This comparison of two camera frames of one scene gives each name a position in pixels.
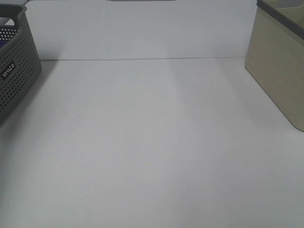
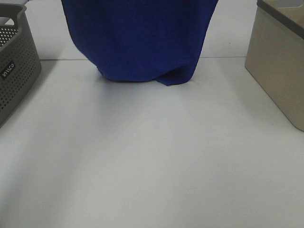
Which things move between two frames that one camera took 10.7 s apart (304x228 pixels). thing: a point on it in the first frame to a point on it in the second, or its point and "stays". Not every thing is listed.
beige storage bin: x=275 y=54 stays
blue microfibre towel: x=6 y=33 to x=141 y=40
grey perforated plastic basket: x=20 y=62 stays
